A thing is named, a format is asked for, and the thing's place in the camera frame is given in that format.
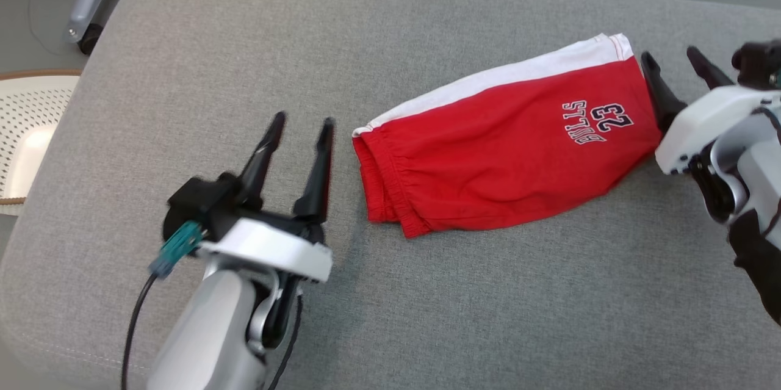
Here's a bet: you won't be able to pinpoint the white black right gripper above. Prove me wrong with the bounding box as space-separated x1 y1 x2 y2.
641 46 781 177

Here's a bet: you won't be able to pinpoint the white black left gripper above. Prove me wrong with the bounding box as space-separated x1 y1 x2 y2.
196 111 336 284

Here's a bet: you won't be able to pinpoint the red shorts with white stripe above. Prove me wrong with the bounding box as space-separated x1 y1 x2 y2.
352 33 663 239

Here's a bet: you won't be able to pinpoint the white perforated laundry basket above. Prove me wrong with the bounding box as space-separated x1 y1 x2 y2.
0 70 82 217

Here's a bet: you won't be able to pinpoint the black cable with teal plug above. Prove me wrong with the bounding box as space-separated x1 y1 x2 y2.
121 221 203 390

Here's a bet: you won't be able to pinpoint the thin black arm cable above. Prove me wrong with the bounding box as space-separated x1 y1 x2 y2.
265 292 304 390

